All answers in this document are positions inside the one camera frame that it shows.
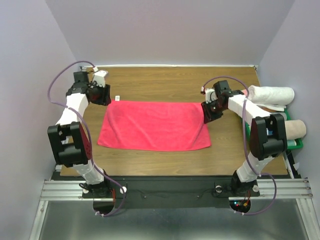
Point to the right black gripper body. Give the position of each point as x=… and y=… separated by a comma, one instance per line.
x=220, y=109

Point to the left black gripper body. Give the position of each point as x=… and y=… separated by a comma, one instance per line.
x=97, y=91

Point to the pink microfiber towel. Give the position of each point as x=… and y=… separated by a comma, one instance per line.
x=154, y=126

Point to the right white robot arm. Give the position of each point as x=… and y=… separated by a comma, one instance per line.
x=267, y=138

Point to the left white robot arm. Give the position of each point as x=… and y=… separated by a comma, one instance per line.
x=70, y=143

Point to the white rolled towel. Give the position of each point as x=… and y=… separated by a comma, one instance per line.
x=270, y=95

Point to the teal rolled towel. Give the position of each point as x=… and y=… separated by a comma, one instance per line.
x=291, y=143

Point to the beige rolled towel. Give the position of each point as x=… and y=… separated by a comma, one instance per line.
x=295, y=129

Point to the green plastic bin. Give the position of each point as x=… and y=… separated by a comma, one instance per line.
x=299, y=141

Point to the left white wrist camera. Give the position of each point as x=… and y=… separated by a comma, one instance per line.
x=99, y=78

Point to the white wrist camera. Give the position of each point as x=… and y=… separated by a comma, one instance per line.
x=209, y=93
x=99, y=78

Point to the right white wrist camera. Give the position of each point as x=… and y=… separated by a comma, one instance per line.
x=209, y=93

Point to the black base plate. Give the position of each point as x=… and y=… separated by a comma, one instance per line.
x=164, y=192

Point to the aluminium frame rail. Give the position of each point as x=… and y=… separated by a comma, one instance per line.
x=61, y=190

